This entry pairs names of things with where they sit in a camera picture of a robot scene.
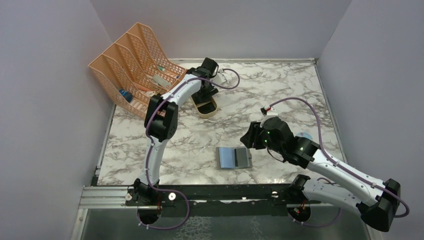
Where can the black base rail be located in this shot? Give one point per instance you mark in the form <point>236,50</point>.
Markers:
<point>213,200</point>

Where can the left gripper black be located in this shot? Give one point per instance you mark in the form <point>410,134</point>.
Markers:
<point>203,96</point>

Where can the grey leather card holder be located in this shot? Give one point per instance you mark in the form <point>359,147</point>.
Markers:
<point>225,157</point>

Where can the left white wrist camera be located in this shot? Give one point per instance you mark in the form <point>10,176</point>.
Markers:
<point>220,77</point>

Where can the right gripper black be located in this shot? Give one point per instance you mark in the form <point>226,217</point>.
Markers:
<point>251,139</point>

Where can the stack of credit cards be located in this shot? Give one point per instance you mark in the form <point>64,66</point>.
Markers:
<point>206,108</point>

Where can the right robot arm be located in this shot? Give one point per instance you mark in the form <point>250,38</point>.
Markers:
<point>374,200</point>

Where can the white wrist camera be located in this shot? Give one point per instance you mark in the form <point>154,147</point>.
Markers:
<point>267,113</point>
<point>220,77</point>

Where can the blue item in organizer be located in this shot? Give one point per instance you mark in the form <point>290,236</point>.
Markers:
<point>126,95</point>

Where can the white tube in organizer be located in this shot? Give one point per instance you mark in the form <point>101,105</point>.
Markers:
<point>158,83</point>

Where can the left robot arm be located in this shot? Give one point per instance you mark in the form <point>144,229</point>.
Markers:
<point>161,122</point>

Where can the beige oval tray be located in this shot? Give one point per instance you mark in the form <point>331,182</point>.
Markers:
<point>200,101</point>

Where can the orange plastic file organizer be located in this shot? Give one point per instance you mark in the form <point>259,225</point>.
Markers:
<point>126,63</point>

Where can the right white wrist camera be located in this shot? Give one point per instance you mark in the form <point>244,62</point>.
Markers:
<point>267,113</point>

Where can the green capped marker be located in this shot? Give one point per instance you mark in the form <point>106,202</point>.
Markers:
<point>162,69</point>

